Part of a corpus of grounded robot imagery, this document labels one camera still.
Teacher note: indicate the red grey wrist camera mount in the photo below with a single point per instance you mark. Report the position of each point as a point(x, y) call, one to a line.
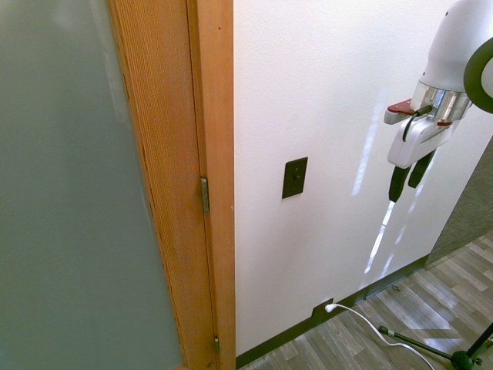
point(398, 112)

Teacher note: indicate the dark baseboard strip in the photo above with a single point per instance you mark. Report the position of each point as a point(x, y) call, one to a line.
point(339, 304)

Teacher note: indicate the black tripod stand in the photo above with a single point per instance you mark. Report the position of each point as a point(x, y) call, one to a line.
point(443, 345)

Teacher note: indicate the dark brown light switch plate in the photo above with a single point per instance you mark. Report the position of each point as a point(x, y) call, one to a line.
point(294, 177)

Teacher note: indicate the small metal door hinge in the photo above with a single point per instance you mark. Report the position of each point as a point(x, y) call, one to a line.
point(216, 344)

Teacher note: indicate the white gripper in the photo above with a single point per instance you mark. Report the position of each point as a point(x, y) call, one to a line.
point(410, 143)

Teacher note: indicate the large metal door hinge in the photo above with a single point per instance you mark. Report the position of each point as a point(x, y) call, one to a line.
point(205, 195)

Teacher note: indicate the wooden door frame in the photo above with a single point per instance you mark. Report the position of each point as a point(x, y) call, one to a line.
point(215, 154)

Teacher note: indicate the dark wall outlet plate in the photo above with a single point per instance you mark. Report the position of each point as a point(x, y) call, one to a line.
point(322, 307)

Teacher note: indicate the wooden door with frosted glass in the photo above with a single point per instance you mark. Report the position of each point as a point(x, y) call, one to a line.
point(88, 185)

